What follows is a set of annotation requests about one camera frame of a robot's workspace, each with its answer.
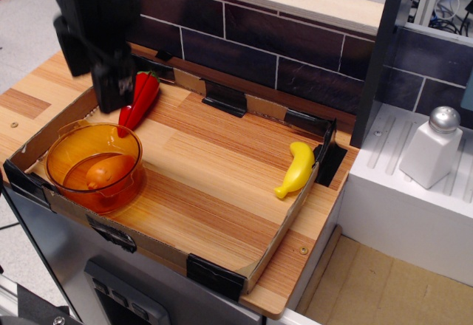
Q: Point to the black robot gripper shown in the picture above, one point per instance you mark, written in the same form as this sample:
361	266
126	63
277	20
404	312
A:
92	37

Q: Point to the cardboard fence with black tape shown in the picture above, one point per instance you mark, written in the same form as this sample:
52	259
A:
209	187

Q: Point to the grey toy oven front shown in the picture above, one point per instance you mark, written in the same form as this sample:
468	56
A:
104	284

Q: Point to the orange transparent plastic pot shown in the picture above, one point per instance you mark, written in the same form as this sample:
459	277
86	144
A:
79	146

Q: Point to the red toy chili pepper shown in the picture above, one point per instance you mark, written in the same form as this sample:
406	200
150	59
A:
147	86

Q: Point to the yellow toy banana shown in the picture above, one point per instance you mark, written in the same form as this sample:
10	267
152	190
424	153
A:
299	170

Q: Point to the white salt shaker silver cap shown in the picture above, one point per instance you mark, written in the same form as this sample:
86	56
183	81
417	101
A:
430	154

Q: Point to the white ribbed sink counter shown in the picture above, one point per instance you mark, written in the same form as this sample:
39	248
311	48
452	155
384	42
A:
386	210

